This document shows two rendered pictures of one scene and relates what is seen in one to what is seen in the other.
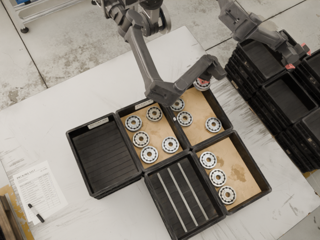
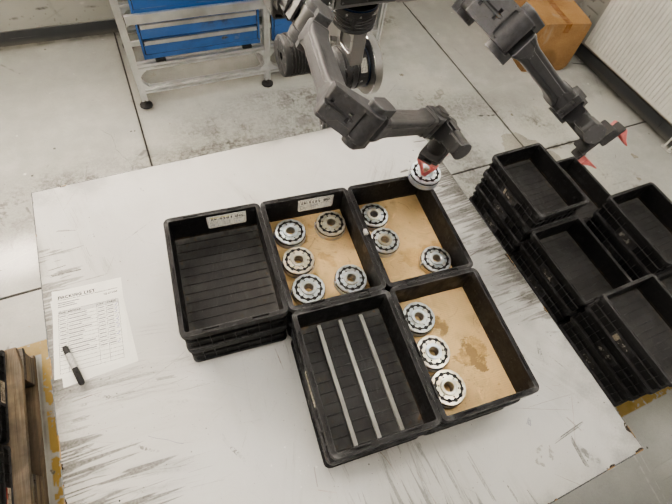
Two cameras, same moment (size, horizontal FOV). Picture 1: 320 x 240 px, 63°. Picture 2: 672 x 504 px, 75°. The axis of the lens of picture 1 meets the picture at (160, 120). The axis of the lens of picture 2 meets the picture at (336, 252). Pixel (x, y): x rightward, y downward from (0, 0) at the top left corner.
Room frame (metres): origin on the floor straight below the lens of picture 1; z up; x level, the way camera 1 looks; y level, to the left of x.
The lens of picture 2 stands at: (-0.24, -0.14, 2.08)
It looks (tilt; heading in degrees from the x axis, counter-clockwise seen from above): 58 degrees down; 9
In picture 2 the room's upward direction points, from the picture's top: 12 degrees clockwise
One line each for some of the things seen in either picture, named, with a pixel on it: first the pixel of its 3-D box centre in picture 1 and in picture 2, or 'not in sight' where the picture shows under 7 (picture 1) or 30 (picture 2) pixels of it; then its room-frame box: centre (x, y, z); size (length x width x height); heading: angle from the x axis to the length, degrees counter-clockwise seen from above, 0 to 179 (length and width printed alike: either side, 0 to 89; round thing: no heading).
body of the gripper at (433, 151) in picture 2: (208, 69); (438, 144); (0.81, -0.20, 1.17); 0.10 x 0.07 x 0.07; 164
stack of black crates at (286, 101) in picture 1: (280, 104); (561, 275); (1.17, -1.03, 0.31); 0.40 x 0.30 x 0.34; 42
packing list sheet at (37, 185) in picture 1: (38, 191); (90, 327); (0.05, 0.63, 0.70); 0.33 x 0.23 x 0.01; 42
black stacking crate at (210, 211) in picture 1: (183, 195); (359, 372); (0.17, -0.21, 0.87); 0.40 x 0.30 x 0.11; 37
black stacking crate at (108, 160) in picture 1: (104, 154); (225, 273); (0.31, 0.27, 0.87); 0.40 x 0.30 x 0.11; 37
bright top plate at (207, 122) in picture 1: (213, 124); (436, 259); (0.63, -0.33, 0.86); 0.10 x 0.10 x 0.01
